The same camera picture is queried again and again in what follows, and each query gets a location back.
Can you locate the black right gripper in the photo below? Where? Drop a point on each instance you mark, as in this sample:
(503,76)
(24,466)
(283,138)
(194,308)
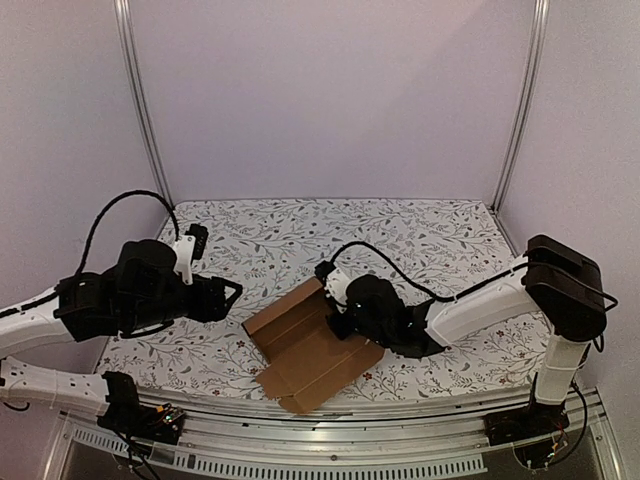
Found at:
(343,323)

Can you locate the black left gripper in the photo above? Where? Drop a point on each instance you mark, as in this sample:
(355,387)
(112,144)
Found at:
(202,311)

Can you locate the brown cardboard box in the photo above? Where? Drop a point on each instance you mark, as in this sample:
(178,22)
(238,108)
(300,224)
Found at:
(307,364)

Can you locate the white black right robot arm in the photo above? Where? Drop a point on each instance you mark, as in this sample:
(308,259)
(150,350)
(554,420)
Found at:
(551,292)

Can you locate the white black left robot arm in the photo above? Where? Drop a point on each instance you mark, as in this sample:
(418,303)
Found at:
(31,325)

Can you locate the floral patterned table mat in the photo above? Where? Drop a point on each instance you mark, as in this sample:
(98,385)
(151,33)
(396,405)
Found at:
(270,247)

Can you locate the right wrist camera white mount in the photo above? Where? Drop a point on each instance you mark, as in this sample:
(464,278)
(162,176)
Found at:
(334,282)

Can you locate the aluminium front rail frame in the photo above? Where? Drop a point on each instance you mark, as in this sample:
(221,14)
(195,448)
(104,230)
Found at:
(437,438)

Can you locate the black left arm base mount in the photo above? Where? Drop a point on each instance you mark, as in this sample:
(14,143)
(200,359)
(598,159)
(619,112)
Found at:
(126,415)

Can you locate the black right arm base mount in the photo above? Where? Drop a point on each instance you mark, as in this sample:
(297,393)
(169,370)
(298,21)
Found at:
(522,423)

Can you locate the left aluminium corner post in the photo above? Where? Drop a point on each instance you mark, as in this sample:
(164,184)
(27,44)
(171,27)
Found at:
(124,22)

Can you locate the aluminium corner post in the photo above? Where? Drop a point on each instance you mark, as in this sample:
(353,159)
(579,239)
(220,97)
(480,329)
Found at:
(124,22)
(525,100)

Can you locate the right aluminium corner post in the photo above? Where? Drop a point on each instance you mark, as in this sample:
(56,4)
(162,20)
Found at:
(525,100)

